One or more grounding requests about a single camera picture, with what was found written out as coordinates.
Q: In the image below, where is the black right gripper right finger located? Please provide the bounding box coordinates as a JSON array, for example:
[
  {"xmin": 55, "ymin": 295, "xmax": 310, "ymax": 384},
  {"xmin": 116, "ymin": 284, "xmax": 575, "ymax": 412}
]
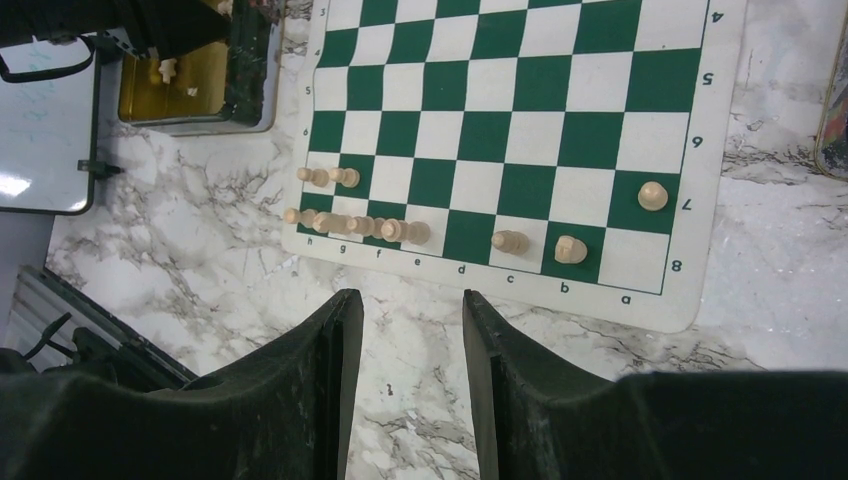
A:
[{"xmin": 462, "ymin": 290, "xmax": 847, "ymax": 479}]

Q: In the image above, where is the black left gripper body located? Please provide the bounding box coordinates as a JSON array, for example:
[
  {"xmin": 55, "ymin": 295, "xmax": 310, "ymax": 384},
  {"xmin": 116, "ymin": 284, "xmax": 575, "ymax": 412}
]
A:
[{"xmin": 1, "ymin": 0, "xmax": 231, "ymax": 59}]

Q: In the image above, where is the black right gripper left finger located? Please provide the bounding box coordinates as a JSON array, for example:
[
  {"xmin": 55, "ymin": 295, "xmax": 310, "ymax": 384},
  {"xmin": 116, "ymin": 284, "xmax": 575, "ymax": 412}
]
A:
[{"xmin": 1, "ymin": 289, "xmax": 364, "ymax": 479}]

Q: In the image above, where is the white knight chess piece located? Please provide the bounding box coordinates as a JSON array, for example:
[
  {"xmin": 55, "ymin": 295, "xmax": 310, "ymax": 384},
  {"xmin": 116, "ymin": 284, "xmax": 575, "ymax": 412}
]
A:
[{"xmin": 554, "ymin": 235, "xmax": 588, "ymax": 264}]

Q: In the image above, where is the white bishop piece c file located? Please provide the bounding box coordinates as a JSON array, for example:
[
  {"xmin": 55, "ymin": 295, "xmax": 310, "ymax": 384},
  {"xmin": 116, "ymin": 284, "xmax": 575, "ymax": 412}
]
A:
[{"xmin": 491, "ymin": 230, "xmax": 530, "ymax": 256}]

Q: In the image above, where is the white pawn piece a file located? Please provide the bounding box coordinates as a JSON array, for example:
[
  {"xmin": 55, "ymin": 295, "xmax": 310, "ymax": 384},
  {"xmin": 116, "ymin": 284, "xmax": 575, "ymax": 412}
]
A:
[{"xmin": 637, "ymin": 181, "xmax": 669, "ymax": 212}]

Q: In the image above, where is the white king chess piece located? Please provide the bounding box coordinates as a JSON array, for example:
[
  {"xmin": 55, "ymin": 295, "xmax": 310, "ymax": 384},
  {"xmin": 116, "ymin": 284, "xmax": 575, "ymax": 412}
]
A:
[{"xmin": 158, "ymin": 58, "xmax": 177, "ymax": 85}]

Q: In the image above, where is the gold tin with white pieces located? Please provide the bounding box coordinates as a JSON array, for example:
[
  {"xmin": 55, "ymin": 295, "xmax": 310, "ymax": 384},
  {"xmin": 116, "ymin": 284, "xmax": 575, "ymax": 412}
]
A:
[{"xmin": 117, "ymin": 1, "xmax": 285, "ymax": 136}]

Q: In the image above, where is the green white chess board mat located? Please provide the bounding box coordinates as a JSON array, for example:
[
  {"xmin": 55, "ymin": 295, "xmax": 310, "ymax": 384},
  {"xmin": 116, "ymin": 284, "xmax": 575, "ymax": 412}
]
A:
[{"xmin": 281, "ymin": 1, "xmax": 747, "ymax": 333}]

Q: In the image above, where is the empty gold tin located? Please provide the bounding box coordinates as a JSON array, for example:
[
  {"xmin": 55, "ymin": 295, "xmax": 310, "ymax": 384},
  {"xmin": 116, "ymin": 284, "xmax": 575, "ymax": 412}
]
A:
[{"xmin": 814, "ymin": 16, "xmax": 847, "ymax": 181}]

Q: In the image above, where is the small whiteboard with black frame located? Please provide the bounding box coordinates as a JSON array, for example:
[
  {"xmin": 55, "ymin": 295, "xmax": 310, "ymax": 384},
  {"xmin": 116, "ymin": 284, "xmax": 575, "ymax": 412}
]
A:
[{"xmin": 1, "ymin": 53, "xmax": 102, "ymax": 215}]

